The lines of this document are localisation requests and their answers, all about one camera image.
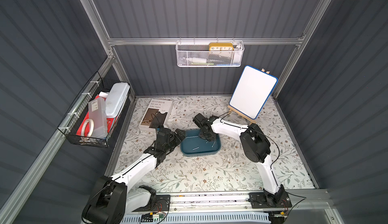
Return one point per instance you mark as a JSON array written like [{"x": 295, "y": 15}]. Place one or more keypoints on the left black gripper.
[{"x": 176, "y": 137}]

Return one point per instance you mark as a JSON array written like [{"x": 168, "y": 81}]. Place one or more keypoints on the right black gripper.
[{"x": 206, "y": 133}]

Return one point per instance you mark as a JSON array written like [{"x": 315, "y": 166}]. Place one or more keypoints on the teal plastic storage tray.
[{"x": 193, "y": 140}]

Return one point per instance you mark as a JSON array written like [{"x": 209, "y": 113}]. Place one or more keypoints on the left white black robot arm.
[{"x": 127, "y": 178}]

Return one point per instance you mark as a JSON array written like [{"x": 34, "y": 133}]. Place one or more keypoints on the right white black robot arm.
[{"x": 255, "y": 144}]

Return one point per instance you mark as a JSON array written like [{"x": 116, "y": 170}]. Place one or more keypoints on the red box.
[{"x": 110, "y": 121}]

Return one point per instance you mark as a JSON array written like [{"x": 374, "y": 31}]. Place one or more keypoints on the interior design trends book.
[{"x": 155, "y": 105}]

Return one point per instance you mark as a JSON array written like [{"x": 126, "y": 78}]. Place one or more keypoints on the blue framed whiteboard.
[{"x": 253, "y": 92}]

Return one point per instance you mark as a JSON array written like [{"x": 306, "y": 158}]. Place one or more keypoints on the white plastic case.
[{"x": 116, "y": 98}]

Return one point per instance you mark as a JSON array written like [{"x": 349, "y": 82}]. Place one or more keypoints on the translucent plastic container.
[{"x": 97, "y": 113}]

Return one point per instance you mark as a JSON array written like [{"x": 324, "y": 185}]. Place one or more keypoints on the yellow digital clock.
[{"x": 217, "y": 46}]

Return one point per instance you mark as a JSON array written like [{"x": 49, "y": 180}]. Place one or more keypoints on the white tape roll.
[{"x": 87, "y": 128}]

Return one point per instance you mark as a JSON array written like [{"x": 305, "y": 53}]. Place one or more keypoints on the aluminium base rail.
[{"x": 238, "y": 207}]

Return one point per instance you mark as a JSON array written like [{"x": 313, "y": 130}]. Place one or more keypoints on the white wire wall basket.
[{"x": 196, "y": 54}]

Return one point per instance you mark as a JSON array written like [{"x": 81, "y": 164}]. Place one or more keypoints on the black wire side basket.
[{"x": 76, "y": 116}]

